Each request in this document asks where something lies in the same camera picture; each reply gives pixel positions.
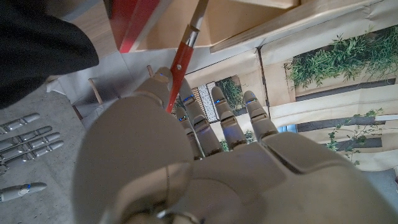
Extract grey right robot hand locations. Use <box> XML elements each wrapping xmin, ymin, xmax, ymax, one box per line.
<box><xmin>0</xmin><ymin>112</ymin><xmax>65</xmax><ymax>203</ymax></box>

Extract wooden box with drawer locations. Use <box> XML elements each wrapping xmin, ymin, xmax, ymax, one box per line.
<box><xmin>102</xmin><ymin>0</ymin><xmax>301</xmax><ymax>54</ymax></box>

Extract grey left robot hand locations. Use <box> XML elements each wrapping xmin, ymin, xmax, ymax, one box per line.
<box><xmin>72</xmin><ymin>66</ymin><xmax>398</xmax><ymax>224</ymax></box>

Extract black trousers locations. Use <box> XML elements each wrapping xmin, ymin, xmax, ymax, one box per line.
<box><xmin>0</xmin><ymin>0</ymin><xmax>100</xmax><ymax>110</ymax></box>

